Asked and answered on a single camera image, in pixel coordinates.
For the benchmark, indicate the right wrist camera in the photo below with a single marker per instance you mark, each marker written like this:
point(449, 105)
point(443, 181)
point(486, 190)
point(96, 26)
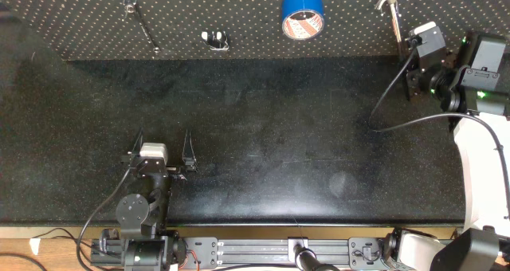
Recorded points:
point(422, 28)

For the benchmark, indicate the hammer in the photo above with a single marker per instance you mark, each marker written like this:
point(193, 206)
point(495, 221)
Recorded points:
point(394, 20)

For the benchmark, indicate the black and white pliers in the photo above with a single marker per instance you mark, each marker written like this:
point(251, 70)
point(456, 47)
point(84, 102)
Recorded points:
point(215, 42)

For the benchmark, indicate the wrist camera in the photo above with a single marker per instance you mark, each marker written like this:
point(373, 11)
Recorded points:
point(422, 28)
point(154, 151)

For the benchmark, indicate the black pegboard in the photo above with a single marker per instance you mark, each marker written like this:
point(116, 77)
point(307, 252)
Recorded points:
point(255, 16)

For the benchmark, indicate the wrench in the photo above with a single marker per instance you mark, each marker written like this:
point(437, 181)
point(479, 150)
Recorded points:
point(144, 30)

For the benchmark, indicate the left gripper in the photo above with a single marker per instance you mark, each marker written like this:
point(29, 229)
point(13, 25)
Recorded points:
point(153, 168)

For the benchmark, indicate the roll of blue tape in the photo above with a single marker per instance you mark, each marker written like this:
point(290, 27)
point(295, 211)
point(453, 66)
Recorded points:
point(303, 4)

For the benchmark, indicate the mounting rail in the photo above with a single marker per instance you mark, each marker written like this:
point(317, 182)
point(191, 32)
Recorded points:
point(255, 251)

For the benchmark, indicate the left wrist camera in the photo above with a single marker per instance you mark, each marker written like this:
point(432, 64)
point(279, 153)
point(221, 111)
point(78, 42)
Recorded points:
point(154, 151)

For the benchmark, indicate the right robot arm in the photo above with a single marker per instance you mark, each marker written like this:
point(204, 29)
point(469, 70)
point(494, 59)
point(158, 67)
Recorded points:
point(486, 175)

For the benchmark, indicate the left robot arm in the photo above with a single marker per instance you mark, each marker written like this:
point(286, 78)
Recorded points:
point(139, 211)

